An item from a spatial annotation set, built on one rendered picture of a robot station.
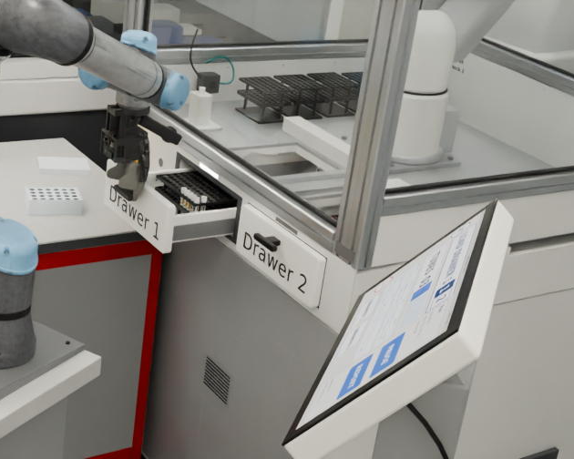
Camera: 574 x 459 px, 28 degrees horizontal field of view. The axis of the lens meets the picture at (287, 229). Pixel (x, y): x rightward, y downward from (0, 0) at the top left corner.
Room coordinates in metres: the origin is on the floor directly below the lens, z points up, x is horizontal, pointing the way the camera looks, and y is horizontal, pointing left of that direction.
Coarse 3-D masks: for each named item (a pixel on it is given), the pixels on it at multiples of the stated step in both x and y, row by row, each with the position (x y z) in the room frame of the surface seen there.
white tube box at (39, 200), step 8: (32, 192) 2.48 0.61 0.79; (40, 192) 2.49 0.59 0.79; (48, 192) 2.49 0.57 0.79; (56, 192) 2.50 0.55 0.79; (64, 192) 2.51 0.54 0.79; (72, 192) 2.52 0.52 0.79; (32, 200) 2.42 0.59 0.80; (40, 200) 2.43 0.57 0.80; (48, 200) 2.44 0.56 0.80; (56, 200) 2.44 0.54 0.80; (64, 200) 2.45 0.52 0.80; (72, 200) 2.46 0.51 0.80; (80, 200) 2.47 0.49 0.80; (32, 208) 2.42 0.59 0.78; (40, 208) 2.43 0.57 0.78; (48, 208) 2.44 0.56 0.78; (56, 208) 2.44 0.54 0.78; (64, 208) 2.45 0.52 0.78; (72, 208) 2.46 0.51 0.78; (80, 208) 2.47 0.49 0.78
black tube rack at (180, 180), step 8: (168, 176) 2.44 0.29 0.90; (176, 176) 2.45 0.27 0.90; (184, 176) 2.46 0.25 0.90; (192, 176) 2.48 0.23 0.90; (200, 176) 2.47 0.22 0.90; (184, 184) 2.41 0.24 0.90; (192, 184) 2.41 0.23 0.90; (200, 184) 2.42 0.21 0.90; (208, 184) 2.43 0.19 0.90; (160, 192) 2.41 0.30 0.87; (168, 192) 2.42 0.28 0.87; (200, 192) 2.37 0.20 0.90; (208, 192) 2.38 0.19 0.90; (216, 192) 2.39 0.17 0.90; (224, 192) 2.39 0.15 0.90; (176, 200) 2.37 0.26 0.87; (200, 200) 2.32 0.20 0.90; (208, 200) 2.33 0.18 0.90; (216, 200) 2.35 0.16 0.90; (224, 200) 2.34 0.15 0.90; (232, 200) 2.36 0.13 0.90; (184, 208) 2.34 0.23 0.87; (208, 208) 2.36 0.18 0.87; (216, 208) 2.37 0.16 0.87; (224, 208) 2.38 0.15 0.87
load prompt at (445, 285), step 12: (456, 240) 1.71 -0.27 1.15; (468, 240) 1.66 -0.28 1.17; (456, 252) 1.64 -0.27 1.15; (444, 264) 1.63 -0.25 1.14; (456, 264) 1.58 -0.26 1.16; (444, 276) 1.57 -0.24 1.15; (456, 276) 1.52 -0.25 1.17; (444, 288) 1.51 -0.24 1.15; (432, 300) 1.49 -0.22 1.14; (444, 300) 1.45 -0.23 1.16
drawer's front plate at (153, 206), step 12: (108, 168) 2.41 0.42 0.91; (108, 180) 2.41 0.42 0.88; (108, 192) 2.41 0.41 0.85; (144, 192) 2.28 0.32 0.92; (156, 192) 2.26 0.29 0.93; (108, 204) 2.40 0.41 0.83; (120, 204) 2.36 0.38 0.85; (132, 204) 2.31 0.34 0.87; (144, 204) 2.27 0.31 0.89; (156, 204) 2.23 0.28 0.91; (168, 204) 2.21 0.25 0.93; (120, 216) 2.35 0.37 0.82; (132, 216) 2.31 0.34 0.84; (144, 216) 2.27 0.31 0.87; (156, 216) 2.23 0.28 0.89; (168, 216) 2.19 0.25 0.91; (168, 228) 2.20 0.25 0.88; (156, 240) 2.22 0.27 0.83; (168, 240) 2.20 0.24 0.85; (168, 252) 2.20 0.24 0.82
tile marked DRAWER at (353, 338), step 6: (366, 324) 1.61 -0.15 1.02; (354, 330) 1.63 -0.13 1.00; (360, 330) 1.61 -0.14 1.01; (348, 336) 1.62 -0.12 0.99; (354, 336) 1.60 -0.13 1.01; (360, 336) 1.57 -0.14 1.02; (348, 342) 1.59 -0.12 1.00; (354, 342) 1.56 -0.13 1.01; (342, 348) 1.58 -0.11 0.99; (348, 348) 1.56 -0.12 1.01
